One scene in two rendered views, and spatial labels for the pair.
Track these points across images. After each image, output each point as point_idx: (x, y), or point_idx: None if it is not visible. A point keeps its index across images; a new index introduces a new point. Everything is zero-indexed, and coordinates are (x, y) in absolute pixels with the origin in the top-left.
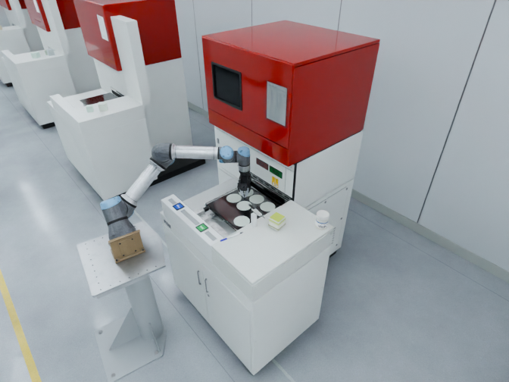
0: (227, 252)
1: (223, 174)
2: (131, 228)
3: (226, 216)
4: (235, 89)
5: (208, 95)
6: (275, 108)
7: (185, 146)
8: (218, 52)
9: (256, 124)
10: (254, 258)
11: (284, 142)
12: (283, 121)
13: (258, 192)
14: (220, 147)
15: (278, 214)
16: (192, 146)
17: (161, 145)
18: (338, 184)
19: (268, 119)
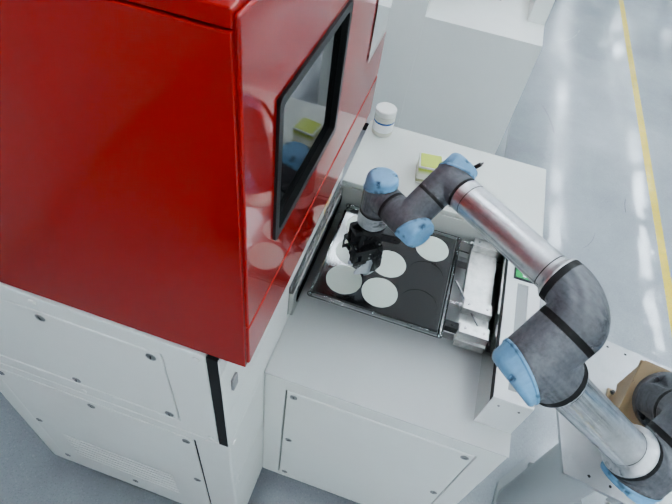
0: (532, 213)
1: (244, 420)
2: (659, 375)
3: (441, 278)
4: (324, 93)
5: (254, 274)
6: (385, 4)
7: (535, 237)
8: (306, 7)
9: (351, 111)
10: (511, 180)
11: (377, 68)
12: (387, 18)
13: (330, 256)
14: (464, 177)
15: (423, 161)
16: (519, 224)
17: (597, 285)
18: None
19: (371, 55)
